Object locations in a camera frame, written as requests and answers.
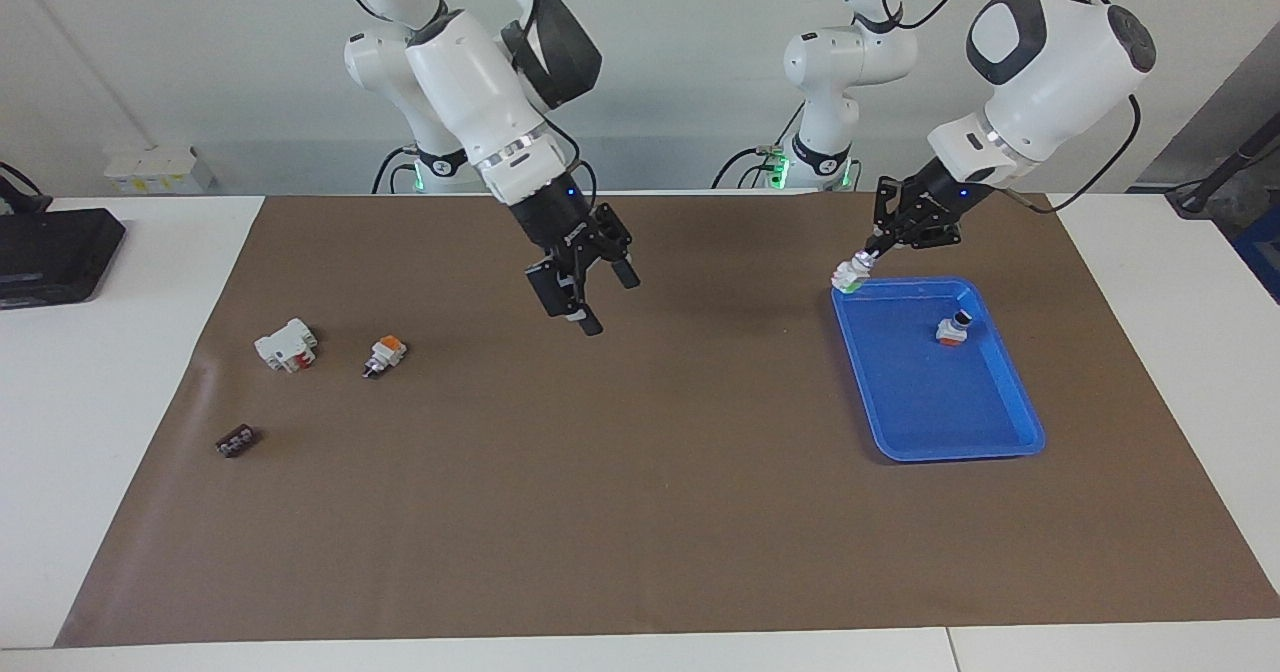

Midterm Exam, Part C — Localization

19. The black flat box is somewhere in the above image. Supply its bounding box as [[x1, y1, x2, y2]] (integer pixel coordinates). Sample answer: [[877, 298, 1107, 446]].
[[0, 208, 128, 309]]

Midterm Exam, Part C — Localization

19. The white orange selector switch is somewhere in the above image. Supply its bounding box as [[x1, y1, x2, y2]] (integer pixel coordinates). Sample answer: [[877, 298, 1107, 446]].
[[830, 248, 883, 296], [362, 336, 409, 381]]

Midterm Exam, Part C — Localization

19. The brown paper table mat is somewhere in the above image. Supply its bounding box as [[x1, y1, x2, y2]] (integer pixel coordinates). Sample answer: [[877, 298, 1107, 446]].
[[55, 192, 1280, 650]]

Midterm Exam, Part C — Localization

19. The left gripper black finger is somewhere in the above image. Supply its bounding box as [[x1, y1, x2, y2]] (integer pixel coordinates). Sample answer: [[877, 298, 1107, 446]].
[[880, 220, 961, 253], [866, 176, 906, 253]]

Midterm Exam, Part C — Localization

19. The black slanted pole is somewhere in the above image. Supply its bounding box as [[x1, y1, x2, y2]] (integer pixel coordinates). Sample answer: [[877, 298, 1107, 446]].
[[1168, 112, 1280, 219]]

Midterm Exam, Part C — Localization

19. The blue crate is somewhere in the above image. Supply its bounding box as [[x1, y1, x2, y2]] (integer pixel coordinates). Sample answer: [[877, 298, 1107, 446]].
[[1233, 207, 1280, 303]]

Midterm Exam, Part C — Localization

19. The black cable with plug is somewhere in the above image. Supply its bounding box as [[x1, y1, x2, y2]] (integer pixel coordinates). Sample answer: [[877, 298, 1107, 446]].
[[0, 162, 51, 215]]

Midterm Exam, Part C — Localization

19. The black left base cable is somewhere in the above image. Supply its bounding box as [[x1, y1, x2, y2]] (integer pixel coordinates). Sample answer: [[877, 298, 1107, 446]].
[[712, 102, 801, 191]]

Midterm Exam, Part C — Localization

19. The blue plastic tray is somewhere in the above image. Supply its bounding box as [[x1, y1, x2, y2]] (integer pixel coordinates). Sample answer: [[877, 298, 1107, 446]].
[[830, 277, 1047, 463]]

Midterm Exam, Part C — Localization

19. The grey partition panel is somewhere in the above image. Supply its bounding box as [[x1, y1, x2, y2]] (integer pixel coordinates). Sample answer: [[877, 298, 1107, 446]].
[[1140, 47, 1280, 193]]

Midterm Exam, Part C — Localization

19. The black right base cable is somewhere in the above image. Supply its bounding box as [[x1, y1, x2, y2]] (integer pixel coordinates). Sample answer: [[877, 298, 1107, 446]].
[[372, 145, 416, 195]]

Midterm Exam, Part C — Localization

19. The white power strip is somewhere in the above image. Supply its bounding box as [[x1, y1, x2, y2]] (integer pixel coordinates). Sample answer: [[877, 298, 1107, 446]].
[[103, 145, 216, 194]]

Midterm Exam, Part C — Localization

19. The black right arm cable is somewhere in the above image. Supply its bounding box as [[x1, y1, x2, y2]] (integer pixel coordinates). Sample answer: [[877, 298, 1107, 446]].
[[315, 0, 601, 223]]

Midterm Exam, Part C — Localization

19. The white circuit breaker red lever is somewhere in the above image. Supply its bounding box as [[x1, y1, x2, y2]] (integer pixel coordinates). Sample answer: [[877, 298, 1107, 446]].
[[253, 318, 319, 374]]

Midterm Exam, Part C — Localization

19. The black base cable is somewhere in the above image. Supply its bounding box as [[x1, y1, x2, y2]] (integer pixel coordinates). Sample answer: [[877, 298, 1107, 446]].
[[372, 145, 416, 195], [712, 102, 801, 191]]

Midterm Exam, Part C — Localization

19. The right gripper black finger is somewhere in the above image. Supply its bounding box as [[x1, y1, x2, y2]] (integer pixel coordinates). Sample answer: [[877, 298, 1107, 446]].
[[593, 204, 642, 290], [526, 248, 606, 339]]

